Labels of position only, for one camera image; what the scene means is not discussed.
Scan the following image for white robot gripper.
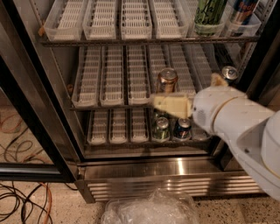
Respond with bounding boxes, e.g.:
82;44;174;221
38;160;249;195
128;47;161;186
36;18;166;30
150;73;275;137

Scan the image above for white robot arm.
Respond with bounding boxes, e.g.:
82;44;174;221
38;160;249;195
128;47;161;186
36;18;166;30
150;73;280;200

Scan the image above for gold copper can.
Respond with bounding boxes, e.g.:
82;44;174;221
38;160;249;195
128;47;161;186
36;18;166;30
156;67;179;94

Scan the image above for blue redbull can middle shelf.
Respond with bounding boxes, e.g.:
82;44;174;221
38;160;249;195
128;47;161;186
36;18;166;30
221;66;238;84

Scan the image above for blue can bottom shelf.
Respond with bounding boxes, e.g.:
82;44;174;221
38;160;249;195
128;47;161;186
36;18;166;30
173;118;192;140

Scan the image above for green can rear bottom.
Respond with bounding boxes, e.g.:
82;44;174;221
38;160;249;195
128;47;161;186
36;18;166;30
153;109;168;120

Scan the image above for green can front bottom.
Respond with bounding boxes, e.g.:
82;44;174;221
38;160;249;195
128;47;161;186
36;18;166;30
152;117;170;142

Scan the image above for green tall can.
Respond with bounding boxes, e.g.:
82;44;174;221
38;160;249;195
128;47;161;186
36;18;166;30
194;0;228;37

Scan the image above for stainless steel fridge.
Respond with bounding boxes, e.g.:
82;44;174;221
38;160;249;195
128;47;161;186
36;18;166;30
0;0;279;203

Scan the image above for glass fridge door left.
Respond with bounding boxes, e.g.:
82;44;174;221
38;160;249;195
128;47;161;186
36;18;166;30
0;58;75;183

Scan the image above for clear tray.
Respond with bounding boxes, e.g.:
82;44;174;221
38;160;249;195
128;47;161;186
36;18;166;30
126;45;151;105
100;45;124;106
121;0;152;39
109;108;128;144
150;0;189;39
44;0;88;42
72;46;102;108
87;111;108;145
131;108;149;143
82;0;117;40

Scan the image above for clear plastic bag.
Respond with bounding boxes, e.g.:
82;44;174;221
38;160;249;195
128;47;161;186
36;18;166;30
101;188;200;224

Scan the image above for top wire shelf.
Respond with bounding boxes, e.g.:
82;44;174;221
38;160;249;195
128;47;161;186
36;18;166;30
40;37;259;47

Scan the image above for wire shelf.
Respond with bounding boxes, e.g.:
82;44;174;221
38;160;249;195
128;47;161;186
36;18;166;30
40;37;259;47
85;138;212;149
68;103;152;111

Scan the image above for bottom wire shelf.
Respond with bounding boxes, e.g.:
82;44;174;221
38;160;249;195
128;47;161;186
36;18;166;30
85;138;212;149

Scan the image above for middle wire shelf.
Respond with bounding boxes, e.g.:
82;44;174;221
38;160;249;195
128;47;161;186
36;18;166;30
68;103;152;111

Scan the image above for orange cable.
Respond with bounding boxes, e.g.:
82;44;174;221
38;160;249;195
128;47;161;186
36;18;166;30
38;182;53;224

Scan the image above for black cables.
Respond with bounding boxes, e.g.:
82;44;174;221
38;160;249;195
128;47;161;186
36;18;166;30
0;181;53;224

